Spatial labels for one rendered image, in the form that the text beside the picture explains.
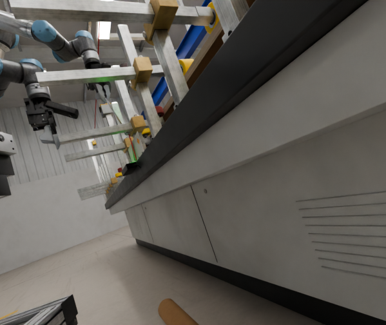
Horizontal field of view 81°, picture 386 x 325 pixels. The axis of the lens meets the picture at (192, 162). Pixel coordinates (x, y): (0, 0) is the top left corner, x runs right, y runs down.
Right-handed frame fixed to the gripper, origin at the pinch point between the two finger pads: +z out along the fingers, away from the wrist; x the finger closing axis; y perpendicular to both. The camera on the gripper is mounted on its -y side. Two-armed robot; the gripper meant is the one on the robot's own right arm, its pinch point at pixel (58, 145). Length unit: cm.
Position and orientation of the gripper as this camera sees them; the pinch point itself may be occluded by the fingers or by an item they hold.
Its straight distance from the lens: 100.4
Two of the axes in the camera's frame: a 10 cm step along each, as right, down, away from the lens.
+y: -8.6, 2.4, -4.5
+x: 4.0, -2.4, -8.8
